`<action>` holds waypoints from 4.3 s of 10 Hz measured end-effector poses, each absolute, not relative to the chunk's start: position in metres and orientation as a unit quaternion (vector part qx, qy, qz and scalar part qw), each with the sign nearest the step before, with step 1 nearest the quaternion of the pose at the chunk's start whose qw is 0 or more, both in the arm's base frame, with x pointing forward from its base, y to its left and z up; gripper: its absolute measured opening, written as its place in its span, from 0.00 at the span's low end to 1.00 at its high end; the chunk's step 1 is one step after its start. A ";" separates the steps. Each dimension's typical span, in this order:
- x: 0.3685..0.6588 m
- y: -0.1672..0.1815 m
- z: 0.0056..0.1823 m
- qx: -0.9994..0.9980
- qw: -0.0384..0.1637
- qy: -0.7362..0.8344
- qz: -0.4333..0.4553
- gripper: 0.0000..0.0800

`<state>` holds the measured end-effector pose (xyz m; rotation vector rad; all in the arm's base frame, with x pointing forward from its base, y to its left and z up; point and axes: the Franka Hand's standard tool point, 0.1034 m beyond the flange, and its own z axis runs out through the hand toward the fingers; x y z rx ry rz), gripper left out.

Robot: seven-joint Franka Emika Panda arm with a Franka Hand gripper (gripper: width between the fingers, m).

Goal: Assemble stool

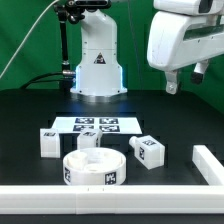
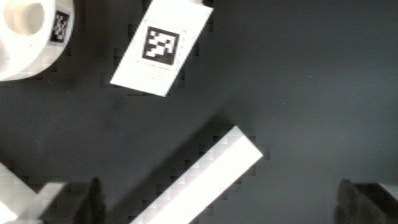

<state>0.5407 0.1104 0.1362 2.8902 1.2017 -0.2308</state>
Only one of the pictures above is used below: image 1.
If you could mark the white front barrier rail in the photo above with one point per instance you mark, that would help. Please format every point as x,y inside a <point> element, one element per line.
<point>140,199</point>

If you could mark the white right barrier rail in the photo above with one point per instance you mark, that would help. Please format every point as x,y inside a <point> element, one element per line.
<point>207,164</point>

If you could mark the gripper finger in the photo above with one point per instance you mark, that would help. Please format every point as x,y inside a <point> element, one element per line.
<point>197,76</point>
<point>172,78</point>

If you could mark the black camera on mount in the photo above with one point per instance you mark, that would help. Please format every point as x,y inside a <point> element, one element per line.
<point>89,4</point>

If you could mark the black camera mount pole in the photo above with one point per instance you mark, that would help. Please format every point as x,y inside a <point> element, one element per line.
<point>66,83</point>

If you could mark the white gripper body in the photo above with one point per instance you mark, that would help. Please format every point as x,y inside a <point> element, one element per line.
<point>184,32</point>

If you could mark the white barrier rail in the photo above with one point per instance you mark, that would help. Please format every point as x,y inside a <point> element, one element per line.
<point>140,199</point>
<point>207,164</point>

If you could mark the paper sheet with markers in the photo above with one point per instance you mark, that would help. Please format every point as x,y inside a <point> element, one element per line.
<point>114,125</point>

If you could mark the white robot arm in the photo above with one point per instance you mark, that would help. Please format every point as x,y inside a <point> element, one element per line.
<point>98,74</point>

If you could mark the white round stool seat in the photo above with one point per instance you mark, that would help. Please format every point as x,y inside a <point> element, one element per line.
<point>94,166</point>

